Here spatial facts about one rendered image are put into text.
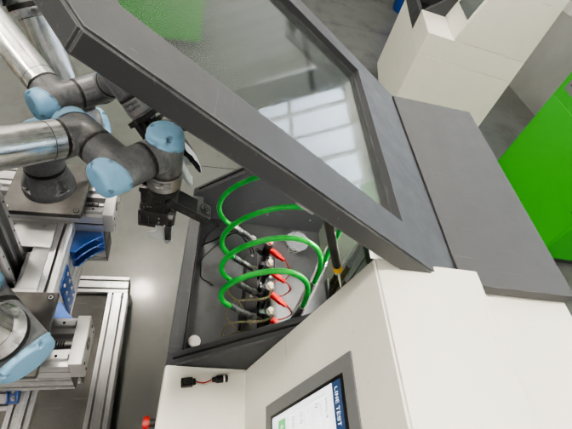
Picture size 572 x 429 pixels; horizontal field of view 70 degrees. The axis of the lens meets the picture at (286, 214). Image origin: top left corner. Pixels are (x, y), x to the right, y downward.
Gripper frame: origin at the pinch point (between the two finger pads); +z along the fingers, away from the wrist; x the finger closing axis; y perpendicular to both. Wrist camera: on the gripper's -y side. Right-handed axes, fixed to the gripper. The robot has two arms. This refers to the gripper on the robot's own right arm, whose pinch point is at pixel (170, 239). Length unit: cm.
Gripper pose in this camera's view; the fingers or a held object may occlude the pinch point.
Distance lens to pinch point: 110.5
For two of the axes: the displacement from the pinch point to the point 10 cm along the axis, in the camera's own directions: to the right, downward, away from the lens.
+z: -2.4, 6.5, 7.2
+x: 0.3, 7.5, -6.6
